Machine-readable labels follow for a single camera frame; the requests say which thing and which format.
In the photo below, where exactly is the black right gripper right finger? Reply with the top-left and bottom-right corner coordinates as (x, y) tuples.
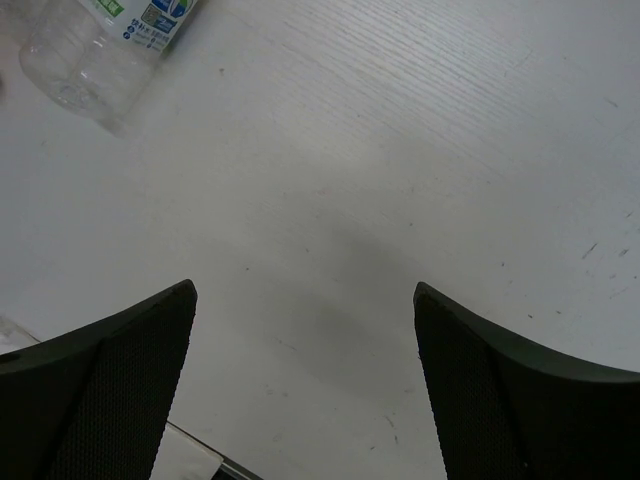
(413, 282), (639, 479)

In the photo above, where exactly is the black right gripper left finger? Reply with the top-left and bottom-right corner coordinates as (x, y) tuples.
(1, 279), (197, 479)

